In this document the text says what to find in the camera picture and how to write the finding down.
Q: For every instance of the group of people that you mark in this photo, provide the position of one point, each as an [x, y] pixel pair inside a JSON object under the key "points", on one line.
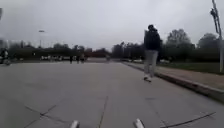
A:
{"points": [[77, 58]]}

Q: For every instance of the grey paved square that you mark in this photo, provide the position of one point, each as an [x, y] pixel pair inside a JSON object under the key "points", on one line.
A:
{"points": [[86, 90]]}

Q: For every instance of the person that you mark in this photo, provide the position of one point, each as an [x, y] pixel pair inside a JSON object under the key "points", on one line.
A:
{"points": [[151, 43]]}

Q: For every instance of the robot's own part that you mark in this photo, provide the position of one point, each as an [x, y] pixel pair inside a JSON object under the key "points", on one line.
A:
{"points": [[74, 124], [139, 123]]}

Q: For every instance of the row of trees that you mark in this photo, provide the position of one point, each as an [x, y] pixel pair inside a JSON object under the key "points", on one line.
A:
{"points": [[180, 46]]}

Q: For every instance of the street lamp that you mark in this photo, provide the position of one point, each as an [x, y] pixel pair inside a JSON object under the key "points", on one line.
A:
{"points": [[41, 36]]}

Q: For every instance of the grey stone kerb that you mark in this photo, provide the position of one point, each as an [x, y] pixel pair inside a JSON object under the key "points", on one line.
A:
{"points": [[186, 84]]}

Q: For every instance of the grass strip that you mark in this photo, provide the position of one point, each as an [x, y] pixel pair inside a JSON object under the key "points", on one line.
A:
{"points": [[196, 66]]}

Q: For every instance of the brownish side path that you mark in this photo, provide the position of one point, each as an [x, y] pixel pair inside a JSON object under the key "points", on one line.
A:
{"points": [[203, 77]]}

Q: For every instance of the pale pole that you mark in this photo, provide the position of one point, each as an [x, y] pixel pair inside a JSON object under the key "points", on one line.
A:
{"points": [[219, 36]]}

